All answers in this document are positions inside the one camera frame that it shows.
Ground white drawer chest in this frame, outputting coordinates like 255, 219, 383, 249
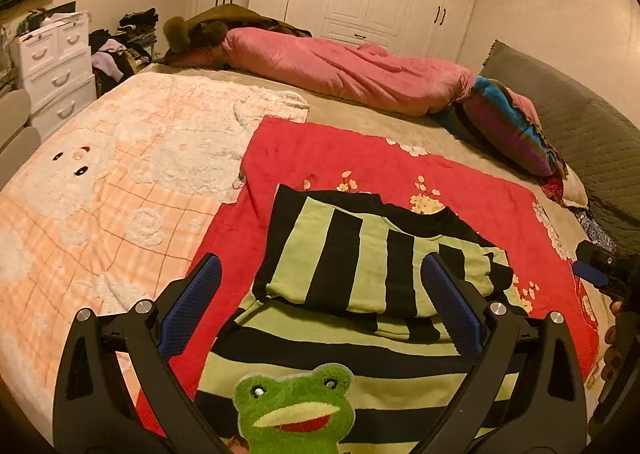
10, 11, 98, 139

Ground pink checked fluffy blanket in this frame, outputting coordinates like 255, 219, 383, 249
0, 71, 311, 415

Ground colourful striped pillow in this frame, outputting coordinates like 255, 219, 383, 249
445, 76, 568, 179

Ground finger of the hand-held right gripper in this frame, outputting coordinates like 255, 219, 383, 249
572, 240, 618, 287

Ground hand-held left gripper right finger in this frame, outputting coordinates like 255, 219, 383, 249
415, 251, 588, 454

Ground red floral blanket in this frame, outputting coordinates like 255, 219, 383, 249
135, 116, 601, 437

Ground pile of dark clothes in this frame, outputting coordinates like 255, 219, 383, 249
90, 8, 158, 94

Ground person's right hand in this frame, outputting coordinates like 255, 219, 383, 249
600, 301, 630, 382

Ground grey rounded chair back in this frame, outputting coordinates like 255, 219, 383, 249
0, 88, 42, 189

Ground dark red lace cloth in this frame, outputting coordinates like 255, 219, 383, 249
542, 175, 567, 201

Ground bed with beige sheet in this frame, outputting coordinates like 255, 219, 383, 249
0, 68, 621, 415

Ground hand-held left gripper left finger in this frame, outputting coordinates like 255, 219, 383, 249
52, 254, 231, 454

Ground blue floral cloth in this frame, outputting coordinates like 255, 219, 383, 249
575, 206, 620, 251

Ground brown fur-trimmed coat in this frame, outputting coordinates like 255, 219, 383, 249
155, 4, 313, 67

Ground green black striped frog sweater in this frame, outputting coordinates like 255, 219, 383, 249
192, 184, 533, 454

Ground grey quilted headboard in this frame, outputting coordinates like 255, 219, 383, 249
477, 40, 640, 255

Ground white pillow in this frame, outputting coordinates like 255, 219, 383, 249
564, 178, 590, 209

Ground pink quilt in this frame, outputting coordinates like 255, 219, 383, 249
220, 26, 476, 117

